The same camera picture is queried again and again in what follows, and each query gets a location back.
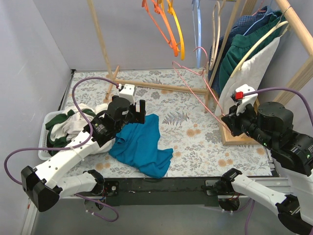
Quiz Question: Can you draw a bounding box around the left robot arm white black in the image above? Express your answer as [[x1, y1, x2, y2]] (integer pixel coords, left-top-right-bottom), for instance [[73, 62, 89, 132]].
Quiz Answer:
[[21, 95, 146, 212]]

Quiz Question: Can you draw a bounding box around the floral table cloth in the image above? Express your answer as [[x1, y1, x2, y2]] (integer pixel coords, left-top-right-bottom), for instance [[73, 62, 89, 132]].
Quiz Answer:
[[65, 72, 272, 177]]

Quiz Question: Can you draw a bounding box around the cream plastic hanger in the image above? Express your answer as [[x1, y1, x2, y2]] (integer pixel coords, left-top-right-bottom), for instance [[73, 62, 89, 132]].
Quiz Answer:
[[230, 21, 289, 78]]

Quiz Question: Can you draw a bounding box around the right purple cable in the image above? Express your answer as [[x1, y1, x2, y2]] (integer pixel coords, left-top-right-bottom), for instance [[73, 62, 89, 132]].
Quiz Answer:
[[236, 87, 313, 235]]

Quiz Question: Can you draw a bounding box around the white t shirt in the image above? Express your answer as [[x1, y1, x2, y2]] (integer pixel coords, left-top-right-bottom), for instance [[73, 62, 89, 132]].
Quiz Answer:
[[93, 103, 114, 154]]

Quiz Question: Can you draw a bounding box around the beige wooden hanger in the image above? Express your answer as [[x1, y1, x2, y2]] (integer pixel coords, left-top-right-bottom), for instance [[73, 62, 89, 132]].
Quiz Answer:
[[209, 0, 226, 71]]

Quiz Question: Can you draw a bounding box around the teal green garment right rack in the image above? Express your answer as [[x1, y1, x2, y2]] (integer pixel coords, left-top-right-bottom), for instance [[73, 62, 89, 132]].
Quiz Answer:
[[219, 10, 285, 91]]

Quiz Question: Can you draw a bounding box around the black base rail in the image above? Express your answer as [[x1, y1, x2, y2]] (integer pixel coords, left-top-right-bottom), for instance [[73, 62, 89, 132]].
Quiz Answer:
[[84, 177, 250, 208]]

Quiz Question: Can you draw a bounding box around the white garment right rack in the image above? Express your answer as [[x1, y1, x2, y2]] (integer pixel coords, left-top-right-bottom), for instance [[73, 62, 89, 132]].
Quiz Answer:
[[215, 37, 280, 116]]

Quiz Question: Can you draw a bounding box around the pink wire hanger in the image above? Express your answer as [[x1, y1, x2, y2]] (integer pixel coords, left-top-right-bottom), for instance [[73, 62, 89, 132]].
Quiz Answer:
[[172, 46, 224, 126]]

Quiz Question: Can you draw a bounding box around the blue checked shirt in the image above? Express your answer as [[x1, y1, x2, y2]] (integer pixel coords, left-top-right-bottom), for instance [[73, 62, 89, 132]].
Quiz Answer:
[[211, 6, 278, 96]]

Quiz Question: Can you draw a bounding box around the dark green raglan shirt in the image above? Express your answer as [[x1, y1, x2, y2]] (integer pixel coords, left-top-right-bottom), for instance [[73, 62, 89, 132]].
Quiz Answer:
[[45, 108, 88, 148]]

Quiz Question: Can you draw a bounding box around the orange plastic hanger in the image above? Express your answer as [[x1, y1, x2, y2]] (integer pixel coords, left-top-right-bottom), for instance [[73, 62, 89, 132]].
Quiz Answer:
[[141, 0, 181, 57]]

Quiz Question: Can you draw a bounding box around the white plastic laundry basket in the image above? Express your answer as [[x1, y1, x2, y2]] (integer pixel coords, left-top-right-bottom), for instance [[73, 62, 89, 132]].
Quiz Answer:
[[38, 110, 63, 161]]

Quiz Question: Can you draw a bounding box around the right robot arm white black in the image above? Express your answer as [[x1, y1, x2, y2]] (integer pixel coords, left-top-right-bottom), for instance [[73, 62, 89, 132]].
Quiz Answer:
[[214, 102, 313, 235]]

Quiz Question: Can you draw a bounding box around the light blue hanger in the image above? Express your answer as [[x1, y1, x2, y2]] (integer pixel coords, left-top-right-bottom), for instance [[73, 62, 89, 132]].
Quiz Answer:
[[191, 0, 202, 68]]

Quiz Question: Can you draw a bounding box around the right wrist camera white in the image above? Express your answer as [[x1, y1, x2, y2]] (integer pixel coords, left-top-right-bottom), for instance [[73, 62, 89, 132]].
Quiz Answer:
[[231, 84, 258, 116]]

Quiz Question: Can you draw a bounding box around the wooden clothes rack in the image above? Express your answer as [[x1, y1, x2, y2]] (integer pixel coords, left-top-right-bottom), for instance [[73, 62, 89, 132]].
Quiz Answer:
[[87, 0, 313, 146]]

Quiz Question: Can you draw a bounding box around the teal blue t shirt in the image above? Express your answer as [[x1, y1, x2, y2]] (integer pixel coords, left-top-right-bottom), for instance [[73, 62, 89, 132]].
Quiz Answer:
[[109, 114, 174, 179]]

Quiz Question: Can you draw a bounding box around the yellow plastic hanger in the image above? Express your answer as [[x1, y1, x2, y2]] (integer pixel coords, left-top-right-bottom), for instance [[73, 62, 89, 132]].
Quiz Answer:
[[158, 0, 185, 60]]

